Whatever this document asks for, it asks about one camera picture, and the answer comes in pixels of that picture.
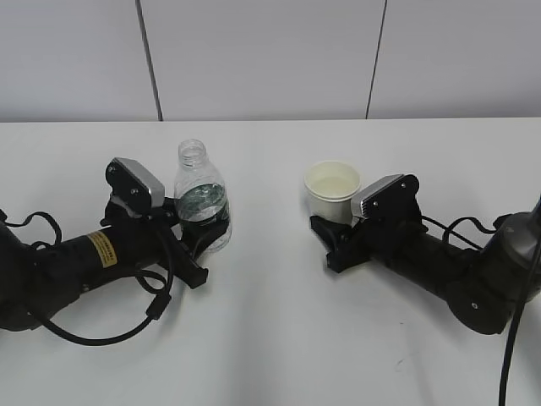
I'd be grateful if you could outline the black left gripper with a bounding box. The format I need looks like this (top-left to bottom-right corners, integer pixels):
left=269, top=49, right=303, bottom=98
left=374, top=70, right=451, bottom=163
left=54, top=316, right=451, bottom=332
left=101, top=197, right=230, bottom=288

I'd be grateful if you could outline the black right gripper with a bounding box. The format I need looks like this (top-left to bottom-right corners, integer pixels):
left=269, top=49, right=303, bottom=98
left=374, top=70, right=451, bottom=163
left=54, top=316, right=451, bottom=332
left=309, top=216, right=427, bottom=272

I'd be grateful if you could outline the clear green-label water bottle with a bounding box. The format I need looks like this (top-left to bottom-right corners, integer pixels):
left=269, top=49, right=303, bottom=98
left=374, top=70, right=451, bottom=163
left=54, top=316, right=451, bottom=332
left=174, top=139, right=232, bottom=238

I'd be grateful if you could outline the white paper cup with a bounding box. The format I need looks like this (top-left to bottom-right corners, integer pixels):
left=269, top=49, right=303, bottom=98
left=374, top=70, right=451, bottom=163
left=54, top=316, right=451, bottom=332
left=303, top=161, right=361, bottom=224

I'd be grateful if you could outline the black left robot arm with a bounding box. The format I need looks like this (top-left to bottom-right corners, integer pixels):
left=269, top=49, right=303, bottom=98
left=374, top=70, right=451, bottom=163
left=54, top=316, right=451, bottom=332
left=1, top=199, right=229, bottom=332

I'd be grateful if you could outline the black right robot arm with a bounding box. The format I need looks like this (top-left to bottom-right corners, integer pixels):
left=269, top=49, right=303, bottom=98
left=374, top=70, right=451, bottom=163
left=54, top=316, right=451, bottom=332
left=310, top=196, right=540, bottom=335

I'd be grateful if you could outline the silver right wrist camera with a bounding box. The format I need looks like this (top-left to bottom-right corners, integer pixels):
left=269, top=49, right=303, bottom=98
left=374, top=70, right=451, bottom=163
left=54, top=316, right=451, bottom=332
left=351, top=174, right=422, bottom=223

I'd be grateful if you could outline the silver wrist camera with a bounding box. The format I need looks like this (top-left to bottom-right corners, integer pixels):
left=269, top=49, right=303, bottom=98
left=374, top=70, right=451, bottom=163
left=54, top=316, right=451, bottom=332
left=351, top=174, right=422, bottom=223
left=105, top=156, right=165, bottom=218

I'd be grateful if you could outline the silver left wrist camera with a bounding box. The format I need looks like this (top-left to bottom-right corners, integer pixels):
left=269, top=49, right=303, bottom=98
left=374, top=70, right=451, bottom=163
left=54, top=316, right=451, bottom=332
left=105, top=156, right=165, bottom=218

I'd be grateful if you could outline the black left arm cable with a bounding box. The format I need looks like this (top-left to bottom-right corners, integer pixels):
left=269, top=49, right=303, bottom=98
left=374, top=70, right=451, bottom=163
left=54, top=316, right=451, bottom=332
left=0, top=211, right=175, bottom=346

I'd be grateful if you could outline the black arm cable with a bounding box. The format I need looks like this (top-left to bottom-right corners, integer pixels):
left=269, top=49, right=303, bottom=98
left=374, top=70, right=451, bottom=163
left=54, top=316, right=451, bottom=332
left=420, top=192, right=541, bottom=406
left=0, top=211, right=175, bottom=346

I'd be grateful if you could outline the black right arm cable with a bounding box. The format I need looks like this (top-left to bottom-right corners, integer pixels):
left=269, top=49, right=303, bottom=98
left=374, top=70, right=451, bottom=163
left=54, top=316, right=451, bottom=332
left=420, top=192, right=541, bottom=406

